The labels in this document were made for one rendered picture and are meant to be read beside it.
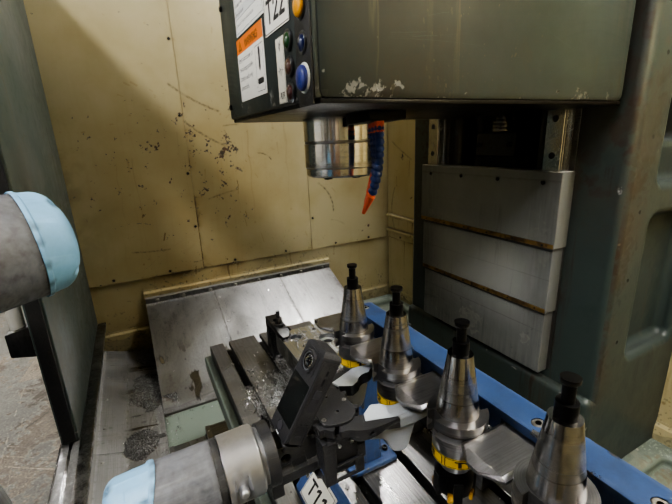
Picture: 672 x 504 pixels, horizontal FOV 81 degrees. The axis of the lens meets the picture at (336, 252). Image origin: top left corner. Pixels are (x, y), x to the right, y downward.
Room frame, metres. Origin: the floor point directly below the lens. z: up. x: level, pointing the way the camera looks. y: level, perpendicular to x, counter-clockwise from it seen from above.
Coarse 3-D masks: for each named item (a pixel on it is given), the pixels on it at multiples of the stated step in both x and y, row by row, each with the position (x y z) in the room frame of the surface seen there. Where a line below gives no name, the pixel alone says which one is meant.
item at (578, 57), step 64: (320, 0) 0.51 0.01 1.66; (384, 0) 0.55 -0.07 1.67; (448, 0) 0.60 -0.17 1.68; (512, 0) 0.65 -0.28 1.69; (576, 0) 0.72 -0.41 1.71; (320, 64) 0.51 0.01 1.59; (384, 64) 0.55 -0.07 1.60; (448, 64) 0.60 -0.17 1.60; (512, 64) 0.66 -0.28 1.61; (576, 64) 0.73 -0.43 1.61
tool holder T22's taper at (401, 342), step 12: (384, 324) 0.45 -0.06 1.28; (396, 324) 0.44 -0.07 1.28; (384, 336) 0.44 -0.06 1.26; (396, 336) 0.43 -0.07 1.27; (408, 336) 0.44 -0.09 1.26; (384, 348) 0.44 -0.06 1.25; (396, 348) 0.43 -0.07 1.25; (408, 348) 0.44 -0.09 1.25; (384, 360) 0.44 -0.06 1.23; (396, 360) 0.43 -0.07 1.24; (408, 360) 0.43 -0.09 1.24
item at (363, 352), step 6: (366, 342) 0.52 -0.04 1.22; (372, 342) 0.52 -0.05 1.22; (378, 342) 0.51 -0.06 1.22; (354, 348) 0.50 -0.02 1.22; (360, 348) 0.50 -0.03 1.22; (366, 348) 0.50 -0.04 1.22; (372, 348) 0.50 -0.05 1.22; (378, 348) 0.50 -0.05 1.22; (354, 354) 0.49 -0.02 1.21; (360, 354) 0.48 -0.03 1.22; (366, 354) 0.48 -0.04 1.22; (372, 354) 0.48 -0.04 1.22; (354, 360) 0.48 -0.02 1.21; (360, 360) 0.47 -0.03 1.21; (366, 360) 0.47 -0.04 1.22
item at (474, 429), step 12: (432, 396) 0.37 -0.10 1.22; (432, 408) 0.35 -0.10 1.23; (432, 420) 0.35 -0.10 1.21; (444, 420) 0.33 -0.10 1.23; (480, 420) 0.33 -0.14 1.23; (444, 432) 0.33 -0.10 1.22; (456, 432) 0.32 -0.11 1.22; (468, 432) 0.32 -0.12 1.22; (480, 432) 0.32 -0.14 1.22; (444, 444) 0.33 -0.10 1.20; (456, 444) 0.32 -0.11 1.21
